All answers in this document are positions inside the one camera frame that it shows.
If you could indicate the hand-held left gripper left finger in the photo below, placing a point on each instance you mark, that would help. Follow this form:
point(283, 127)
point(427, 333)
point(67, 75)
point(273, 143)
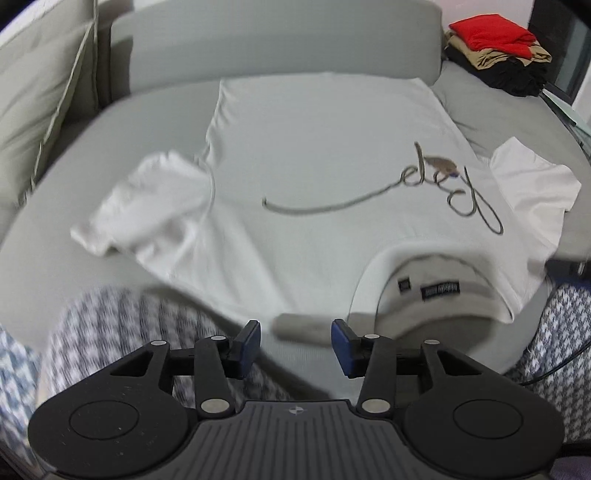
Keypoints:
point(251, 342)

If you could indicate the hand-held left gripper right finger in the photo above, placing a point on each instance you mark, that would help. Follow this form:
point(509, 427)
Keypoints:
point(341, 345)

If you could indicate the white t-shirt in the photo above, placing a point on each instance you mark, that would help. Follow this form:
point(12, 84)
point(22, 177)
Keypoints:
point(300, 161)

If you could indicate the grey sofa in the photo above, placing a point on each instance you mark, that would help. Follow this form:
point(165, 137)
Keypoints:
point(138, 78)

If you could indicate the black folded garment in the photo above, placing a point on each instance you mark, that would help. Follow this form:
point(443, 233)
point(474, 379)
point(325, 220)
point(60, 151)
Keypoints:
point(512, 76)

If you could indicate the grey sofa cushion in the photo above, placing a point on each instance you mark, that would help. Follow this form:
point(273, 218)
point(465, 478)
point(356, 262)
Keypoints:
point(37, 92)

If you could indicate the red folded garment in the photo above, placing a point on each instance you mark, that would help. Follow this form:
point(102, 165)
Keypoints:
point(489, 32)

